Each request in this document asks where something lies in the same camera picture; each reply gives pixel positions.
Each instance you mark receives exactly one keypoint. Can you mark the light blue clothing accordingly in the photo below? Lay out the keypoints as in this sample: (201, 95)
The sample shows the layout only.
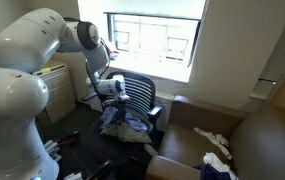
(137, 126)

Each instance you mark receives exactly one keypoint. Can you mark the dark window frame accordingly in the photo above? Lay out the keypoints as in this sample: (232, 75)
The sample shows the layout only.
(110, 33)

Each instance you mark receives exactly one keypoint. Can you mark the yellow sticky note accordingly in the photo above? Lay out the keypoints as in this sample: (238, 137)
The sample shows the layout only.
(46, 70)

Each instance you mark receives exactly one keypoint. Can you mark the light wooden cabinet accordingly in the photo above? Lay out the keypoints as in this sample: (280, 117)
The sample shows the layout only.
(60, 93)

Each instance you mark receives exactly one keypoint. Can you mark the brown leather armchair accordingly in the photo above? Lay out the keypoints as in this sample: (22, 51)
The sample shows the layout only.
(265, 146)

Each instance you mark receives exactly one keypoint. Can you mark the white crumpled clothing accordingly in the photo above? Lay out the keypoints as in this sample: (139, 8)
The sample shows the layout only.
(215, 160)

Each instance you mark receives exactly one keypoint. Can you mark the black office chair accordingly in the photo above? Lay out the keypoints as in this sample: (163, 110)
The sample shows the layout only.
(142, 93)

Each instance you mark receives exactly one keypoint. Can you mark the white cloth strip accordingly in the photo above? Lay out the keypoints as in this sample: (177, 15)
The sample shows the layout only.
(212, 137)

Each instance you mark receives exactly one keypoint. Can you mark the white wall heater unit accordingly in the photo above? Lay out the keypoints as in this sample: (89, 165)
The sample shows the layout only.
(164, 111)

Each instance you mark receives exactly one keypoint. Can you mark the dark blue clothing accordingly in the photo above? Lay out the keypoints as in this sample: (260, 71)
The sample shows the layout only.
(212, 174)

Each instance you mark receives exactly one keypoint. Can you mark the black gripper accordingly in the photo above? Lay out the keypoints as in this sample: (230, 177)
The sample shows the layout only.
(120, 107)

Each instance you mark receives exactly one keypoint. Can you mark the black wall bar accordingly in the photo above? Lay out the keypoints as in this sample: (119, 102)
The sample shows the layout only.
(267, 81)

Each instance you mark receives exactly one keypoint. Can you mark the red black floor tools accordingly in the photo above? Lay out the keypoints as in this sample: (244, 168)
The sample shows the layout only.
(53, 146)

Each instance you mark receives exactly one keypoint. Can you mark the beige brown clothing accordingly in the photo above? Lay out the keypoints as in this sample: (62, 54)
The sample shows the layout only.
(128, 135)

